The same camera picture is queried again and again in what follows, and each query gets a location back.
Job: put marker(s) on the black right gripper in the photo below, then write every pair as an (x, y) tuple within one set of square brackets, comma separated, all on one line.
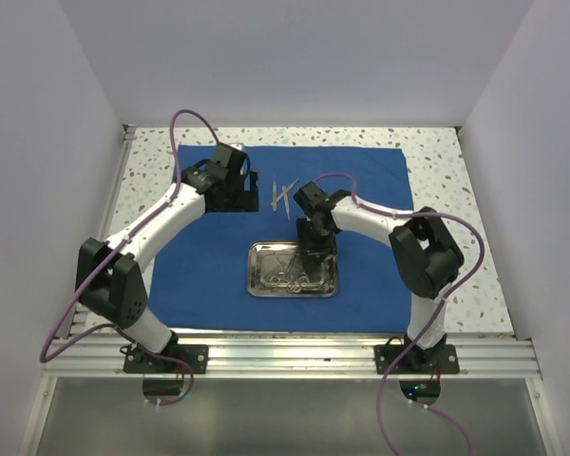
[(306, 249)]

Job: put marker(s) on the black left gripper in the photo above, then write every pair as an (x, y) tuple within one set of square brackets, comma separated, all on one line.
[(246, 201)]

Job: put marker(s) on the steel instrument tray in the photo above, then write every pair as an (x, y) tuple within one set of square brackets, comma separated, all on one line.
[(261, 263)]

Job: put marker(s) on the blue cloth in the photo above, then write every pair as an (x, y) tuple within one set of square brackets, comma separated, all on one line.
[(200, 278)]

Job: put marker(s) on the steel surgical scissors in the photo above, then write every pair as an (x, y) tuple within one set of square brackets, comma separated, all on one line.
[(318, 269)]

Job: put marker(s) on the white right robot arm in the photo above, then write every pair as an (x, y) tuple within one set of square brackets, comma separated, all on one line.
[(427, 258)]

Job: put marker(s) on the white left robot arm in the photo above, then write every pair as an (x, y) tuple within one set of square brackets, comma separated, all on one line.
[(110, 272)]

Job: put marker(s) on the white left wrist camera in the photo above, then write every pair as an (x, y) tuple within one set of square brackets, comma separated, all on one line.
[(238, 145)]

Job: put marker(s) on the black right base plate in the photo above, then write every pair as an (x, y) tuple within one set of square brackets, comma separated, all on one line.
[(440, 359)]

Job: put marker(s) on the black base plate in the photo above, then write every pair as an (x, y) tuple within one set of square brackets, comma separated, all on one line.
[(175, 358), (440, 359)]

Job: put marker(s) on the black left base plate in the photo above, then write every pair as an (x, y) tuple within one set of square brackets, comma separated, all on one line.
[(175, 358)]

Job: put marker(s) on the aluminium front rail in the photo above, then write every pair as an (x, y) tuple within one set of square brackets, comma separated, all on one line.
[(306, 356)]

